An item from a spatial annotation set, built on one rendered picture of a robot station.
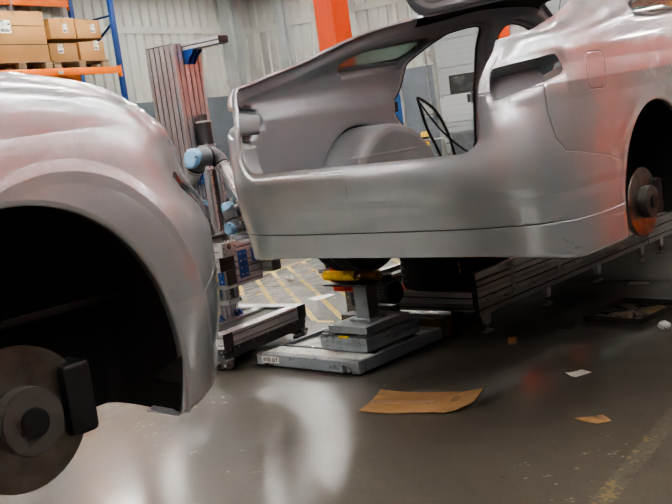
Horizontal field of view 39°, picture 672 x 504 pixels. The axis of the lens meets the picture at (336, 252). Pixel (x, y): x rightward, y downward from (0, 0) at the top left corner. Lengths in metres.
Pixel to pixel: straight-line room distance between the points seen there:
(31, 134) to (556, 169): 2.21
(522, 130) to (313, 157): 1.74
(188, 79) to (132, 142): 3.94
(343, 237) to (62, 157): 2.29
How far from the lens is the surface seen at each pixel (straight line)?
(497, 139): 3.65
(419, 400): 4.67
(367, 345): 5.36
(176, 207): 2.32
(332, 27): 6.10
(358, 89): 5.48
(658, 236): 8.10
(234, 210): 5.41
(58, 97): 2.12
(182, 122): 6.08
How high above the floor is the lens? 1.38
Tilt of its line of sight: 8 degrees down
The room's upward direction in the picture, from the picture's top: 8 degrees counter-clockwise
